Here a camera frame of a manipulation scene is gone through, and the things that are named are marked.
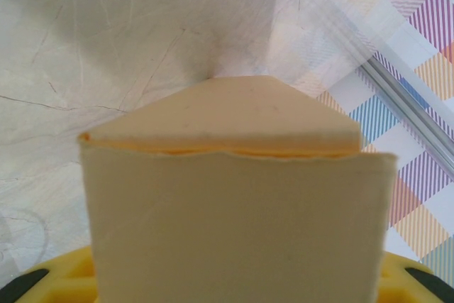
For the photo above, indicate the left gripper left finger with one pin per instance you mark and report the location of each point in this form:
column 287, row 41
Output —
column 60, row 281

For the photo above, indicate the yellow paper box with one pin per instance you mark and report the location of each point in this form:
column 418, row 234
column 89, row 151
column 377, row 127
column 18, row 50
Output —
column 234, row 210

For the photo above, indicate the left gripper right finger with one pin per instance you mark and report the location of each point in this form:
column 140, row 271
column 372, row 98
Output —
column 415, row 285

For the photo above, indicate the aluminium side rail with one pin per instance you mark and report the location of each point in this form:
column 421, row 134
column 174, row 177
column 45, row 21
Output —
column 408, row 109

